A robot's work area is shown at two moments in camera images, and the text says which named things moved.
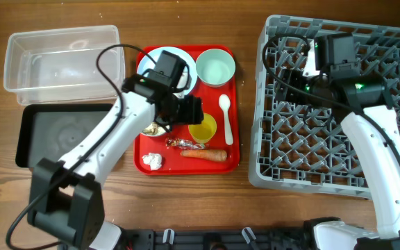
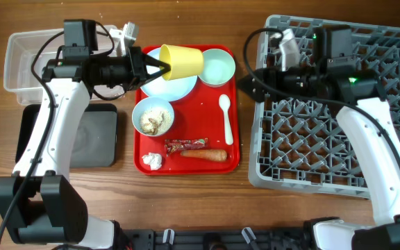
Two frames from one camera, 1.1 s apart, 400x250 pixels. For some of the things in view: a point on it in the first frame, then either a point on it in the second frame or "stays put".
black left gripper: x=193 y=110 → x=135 y=68
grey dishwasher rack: x=307 y=147 stays put
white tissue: x=154 y=160 stays put
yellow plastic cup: x=205 y=130 → x=185 y=62
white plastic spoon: x=224 y=103 stays put
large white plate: x=146 y=63 → x=160 y=89
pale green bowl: x=215 y=67 stays put
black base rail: x=215 y=239 stays put
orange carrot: x=212 y=155 stays put
